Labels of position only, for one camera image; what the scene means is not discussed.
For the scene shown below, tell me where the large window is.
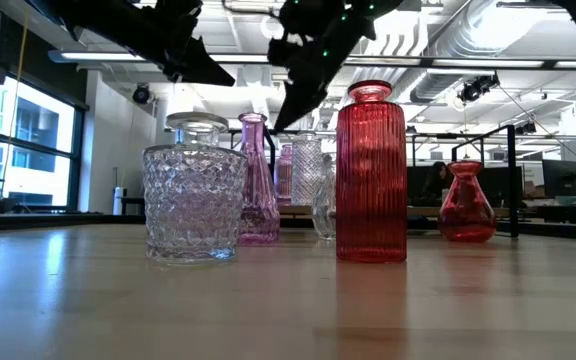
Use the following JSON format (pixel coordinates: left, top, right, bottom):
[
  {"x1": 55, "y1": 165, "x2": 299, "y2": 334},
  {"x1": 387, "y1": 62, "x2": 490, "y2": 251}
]
[{"x1": 0, "y1": 74, "x2": 87, "y2": 214}]

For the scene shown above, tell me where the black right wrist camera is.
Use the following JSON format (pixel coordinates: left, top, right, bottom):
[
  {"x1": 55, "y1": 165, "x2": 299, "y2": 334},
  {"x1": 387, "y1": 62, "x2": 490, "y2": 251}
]
[{"x1": 266, "y1": 37, "x2": 299, "y2": 70}]

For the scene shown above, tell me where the black computer monitor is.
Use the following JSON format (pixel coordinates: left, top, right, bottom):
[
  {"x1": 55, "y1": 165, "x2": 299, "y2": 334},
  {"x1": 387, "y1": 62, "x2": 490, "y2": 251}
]
[
  {"x1": 541, "y1": 159, "x2": 576, "y2": 198},
  {"x1": 481, "y1": 165, "x2": 524, "y2": 207}
]

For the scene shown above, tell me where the pink ribbed bottle vase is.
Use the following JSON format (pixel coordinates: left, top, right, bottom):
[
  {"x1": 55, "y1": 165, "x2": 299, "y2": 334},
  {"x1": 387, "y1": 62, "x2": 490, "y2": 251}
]
[{"x1": 274, "y1": 144, "x2": 294, "y2": 205}]

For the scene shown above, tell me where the person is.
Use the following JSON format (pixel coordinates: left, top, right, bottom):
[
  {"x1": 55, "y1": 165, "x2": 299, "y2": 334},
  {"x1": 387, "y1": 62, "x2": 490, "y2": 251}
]
[{"x1": 420, "y1": 160, "x2": 450, "y2": 206}]

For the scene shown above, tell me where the black ceiling spotlight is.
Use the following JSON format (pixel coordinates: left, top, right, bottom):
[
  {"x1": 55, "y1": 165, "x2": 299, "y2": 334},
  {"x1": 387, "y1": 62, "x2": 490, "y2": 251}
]
[
  {"x1": 457, "y1": 73, "x2": 502, "y2": 104},
  {"x1": 132, "y1": 82, "x2": 153, "y2": 106}
]

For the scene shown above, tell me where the clear small faceted vase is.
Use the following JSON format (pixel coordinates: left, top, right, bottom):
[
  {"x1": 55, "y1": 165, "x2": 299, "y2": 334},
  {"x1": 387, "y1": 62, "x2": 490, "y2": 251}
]
[{"x1": 311, "y1": 152, "x2": 338, "y2": 241}]

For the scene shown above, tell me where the black overhead light bar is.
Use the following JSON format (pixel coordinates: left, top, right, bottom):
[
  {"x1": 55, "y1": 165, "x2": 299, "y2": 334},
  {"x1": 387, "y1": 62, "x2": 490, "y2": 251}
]
[{"x1": 47, "y1": 48, "x2": 576, "y2": 71}]

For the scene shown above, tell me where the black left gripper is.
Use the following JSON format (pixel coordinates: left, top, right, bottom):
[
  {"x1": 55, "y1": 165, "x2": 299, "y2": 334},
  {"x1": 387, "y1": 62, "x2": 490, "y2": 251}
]
[{"x1": 132, "y1": 0, "x2": 237, "y2": 88}]

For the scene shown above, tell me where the clear tall diamond-cut vase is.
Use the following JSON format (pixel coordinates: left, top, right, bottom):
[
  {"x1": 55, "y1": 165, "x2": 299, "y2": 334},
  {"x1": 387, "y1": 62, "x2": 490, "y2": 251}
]
[{"x1": 291, "y1": 132, "x2": 324, "y2": 207}]

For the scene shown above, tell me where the black-framed wooden shelf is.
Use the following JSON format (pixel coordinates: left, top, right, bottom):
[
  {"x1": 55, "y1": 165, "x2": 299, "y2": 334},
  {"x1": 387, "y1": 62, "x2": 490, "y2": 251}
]
[{"x1": 227, "y1": 123, "x2": 519, "y2": 239}]

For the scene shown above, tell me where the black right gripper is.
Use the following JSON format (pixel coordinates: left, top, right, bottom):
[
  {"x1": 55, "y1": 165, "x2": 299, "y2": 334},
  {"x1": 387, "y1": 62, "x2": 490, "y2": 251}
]
[{"x1": 272, "y1": 0, "x2": 405, "y2": 133}]

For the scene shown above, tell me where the red small bulb vase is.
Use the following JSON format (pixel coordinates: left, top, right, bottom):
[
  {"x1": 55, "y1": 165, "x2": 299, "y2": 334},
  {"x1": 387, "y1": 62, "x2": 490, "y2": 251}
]
[{"x1": 438, "y1": 160, "x2": 498, "y2": 244}]

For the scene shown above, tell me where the red tall ribbed vase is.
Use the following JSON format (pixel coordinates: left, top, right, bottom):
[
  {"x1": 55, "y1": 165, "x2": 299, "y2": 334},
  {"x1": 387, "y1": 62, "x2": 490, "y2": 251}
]
[{"x1": 335, "y1": 80, "x2": 409, "y2": 264}]

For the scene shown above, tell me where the pink twisted cone vase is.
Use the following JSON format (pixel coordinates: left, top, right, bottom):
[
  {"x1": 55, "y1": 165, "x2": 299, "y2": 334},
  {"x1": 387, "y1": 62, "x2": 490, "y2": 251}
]
[{"x1": 237, "y1": 112, "x2": 281, "y2": 246}]

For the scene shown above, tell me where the clear wide diamond-cut vase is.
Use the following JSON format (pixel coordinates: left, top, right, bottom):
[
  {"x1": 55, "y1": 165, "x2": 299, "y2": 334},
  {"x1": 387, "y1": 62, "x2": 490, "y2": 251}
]
[{"x1": 142, "y1": 112, "x2": 248, "y2": 265}]

